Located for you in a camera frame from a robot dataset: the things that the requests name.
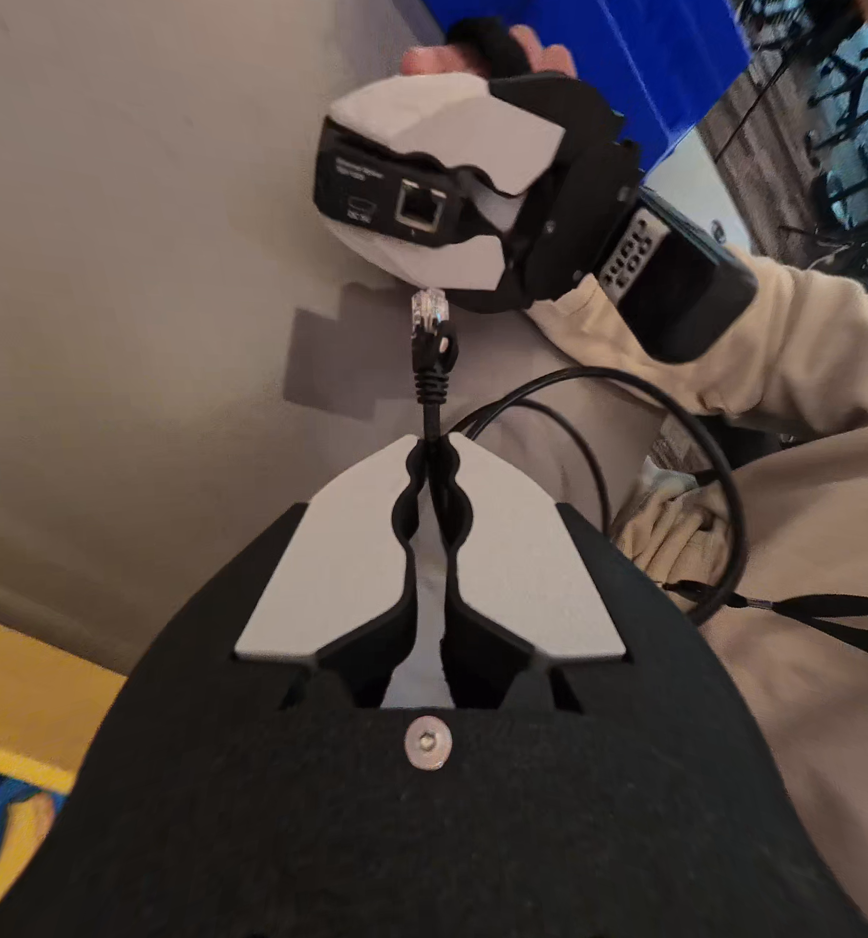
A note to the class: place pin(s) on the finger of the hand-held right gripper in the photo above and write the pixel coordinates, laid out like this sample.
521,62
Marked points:
441,264
441,117

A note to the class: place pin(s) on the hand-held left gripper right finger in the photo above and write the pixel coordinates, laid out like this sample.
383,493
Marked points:
536,571

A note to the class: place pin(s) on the person's right hand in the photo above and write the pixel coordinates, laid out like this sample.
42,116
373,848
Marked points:
551,62

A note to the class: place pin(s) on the person's beige hoodie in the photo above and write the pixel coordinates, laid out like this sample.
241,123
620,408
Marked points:
807,513

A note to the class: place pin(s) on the person's right forearm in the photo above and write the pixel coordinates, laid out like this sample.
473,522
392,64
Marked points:
807,352

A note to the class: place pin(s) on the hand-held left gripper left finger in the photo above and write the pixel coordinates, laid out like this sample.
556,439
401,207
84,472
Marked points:
331,579

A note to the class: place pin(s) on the black grey network adapter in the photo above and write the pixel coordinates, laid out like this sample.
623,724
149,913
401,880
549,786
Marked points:
360,183

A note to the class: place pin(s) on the group of black metal chairs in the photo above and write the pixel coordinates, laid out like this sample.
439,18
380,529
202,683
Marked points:
851,190

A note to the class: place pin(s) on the blue plastic bin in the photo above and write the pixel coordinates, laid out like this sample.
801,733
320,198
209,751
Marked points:
624,44

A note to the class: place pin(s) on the yellow plastic bin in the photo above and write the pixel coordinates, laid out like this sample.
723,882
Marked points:
9,674

